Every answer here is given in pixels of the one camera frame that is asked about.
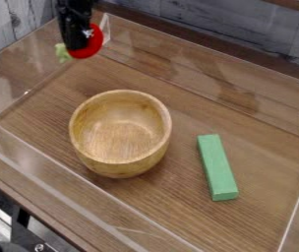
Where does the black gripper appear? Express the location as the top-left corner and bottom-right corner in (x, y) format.
(55, 0), (96, 50)

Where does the red plush strawberry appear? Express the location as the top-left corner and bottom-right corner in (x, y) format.
(55, 24), (104, 64)

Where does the wooden bowl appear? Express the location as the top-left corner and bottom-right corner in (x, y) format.
(68, 90), (173, 178)

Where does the green rectangular block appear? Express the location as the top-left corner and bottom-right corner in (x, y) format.
(197, 134), (240, 202)

